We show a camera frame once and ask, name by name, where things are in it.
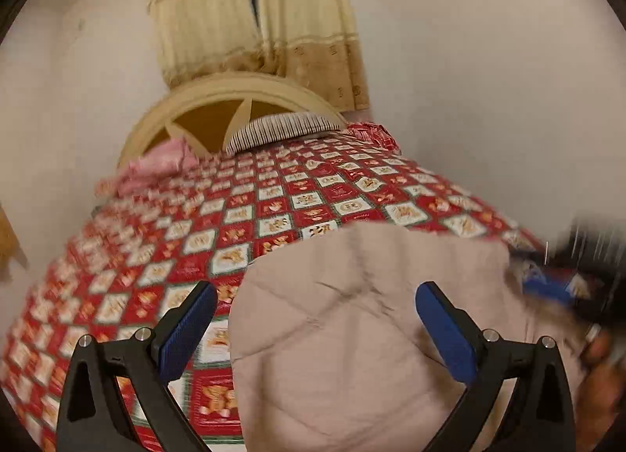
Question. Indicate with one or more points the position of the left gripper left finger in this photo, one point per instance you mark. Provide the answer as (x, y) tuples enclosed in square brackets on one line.
[(92, 415)]

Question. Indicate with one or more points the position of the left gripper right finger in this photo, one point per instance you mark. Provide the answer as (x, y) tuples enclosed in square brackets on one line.
[(539, 414)]

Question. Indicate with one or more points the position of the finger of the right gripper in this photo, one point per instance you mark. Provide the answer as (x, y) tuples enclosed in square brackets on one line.
[(552, 284)]

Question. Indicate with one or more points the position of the beige quilted puffer jacket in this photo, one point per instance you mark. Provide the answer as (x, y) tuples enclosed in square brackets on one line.
[(328, 351)]

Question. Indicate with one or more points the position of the person's right hand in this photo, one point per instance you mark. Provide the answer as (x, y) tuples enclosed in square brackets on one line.
[(599, 394)]

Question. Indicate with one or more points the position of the red patchwork cartoon bedspread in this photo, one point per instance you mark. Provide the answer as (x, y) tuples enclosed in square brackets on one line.
[(141, 255)]

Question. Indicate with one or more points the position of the red crumpled cloth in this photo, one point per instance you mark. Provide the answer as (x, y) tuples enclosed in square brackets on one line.
[(374, 133)]

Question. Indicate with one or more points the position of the pink floral pillow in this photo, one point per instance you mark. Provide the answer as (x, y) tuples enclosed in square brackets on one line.
[(168, 159)]

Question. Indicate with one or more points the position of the grey striped pillow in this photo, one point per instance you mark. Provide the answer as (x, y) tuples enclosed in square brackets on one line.
[(270, 129)]

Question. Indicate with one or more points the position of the cream arched wooden headboard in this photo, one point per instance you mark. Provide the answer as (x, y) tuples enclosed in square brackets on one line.
[(208, 111)]

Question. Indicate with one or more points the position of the beige window curtain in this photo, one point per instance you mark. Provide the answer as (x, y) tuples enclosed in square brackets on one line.
[(314, 43)]

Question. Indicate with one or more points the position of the beige side wall curtain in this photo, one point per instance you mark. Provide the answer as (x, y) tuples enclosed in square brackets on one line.
[(11, 252)]

